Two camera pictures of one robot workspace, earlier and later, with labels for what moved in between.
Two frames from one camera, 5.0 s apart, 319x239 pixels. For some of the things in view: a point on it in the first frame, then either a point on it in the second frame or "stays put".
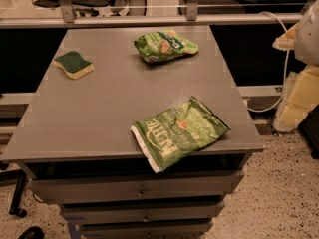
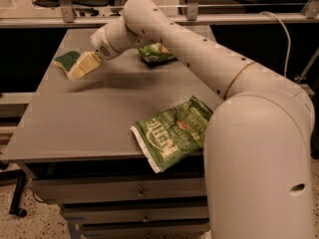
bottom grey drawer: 161,229 stays put
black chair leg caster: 18,175 stays put
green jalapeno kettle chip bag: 171,135 stays put
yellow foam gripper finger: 286,41 -> 75,73
